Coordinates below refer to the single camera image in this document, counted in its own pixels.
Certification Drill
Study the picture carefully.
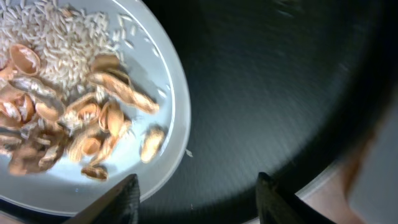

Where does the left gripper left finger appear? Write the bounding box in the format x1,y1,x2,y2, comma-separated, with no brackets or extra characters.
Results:
64,174,140,224

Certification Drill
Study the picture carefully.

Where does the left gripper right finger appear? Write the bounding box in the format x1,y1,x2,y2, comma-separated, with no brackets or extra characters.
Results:
256,172,333,224

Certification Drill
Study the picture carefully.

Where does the round black serving tray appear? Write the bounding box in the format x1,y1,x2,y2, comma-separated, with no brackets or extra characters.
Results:
1,0,397,223

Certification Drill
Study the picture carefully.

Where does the grey plate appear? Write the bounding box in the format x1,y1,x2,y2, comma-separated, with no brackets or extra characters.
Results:
1,0,191,217

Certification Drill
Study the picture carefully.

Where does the peanut shells pile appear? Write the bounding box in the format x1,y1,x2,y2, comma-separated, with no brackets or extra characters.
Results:
1,44,160,181

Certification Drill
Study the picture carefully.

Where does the white rice pile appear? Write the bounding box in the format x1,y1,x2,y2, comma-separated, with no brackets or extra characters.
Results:
1,0,126,92

